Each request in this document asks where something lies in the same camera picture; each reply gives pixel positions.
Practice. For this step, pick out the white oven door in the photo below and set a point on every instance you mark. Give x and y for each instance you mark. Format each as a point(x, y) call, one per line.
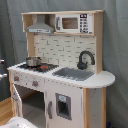
point(17, 104)

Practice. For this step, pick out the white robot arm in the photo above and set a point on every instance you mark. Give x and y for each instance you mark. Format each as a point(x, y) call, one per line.
point(18, 122)

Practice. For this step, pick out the wooden toy kitchen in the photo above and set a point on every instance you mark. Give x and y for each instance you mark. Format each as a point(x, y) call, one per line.
point(63, 50)

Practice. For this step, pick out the grey toy sink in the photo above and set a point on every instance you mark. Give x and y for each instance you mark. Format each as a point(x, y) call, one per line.
point(73, 74)

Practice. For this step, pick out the black toy faucet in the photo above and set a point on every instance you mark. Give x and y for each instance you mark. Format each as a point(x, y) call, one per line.
point(83, 63)

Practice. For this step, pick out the black toy stovetop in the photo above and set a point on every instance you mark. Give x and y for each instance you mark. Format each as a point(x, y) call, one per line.
point(43, 67)

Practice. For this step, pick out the silver toy pot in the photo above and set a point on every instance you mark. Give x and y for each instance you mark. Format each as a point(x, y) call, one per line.
point(33, 61)

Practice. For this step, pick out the right red stove knob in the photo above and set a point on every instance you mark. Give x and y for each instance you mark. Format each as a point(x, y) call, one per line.
point(35, 83)

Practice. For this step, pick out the red stove knob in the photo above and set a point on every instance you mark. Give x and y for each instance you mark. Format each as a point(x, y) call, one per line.
point(35, 83)
point(16, 78)

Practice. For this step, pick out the white cabinet door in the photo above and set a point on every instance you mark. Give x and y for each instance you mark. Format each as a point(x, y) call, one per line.
point(63, 106)

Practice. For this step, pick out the grey range hood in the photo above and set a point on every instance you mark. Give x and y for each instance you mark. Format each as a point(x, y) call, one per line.
point(40, 26)

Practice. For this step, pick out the toy microwave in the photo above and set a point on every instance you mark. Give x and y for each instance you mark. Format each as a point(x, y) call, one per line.
point(74, 23)

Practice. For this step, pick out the left red stove knob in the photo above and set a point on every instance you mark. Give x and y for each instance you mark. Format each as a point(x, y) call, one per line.
point(16, 78)

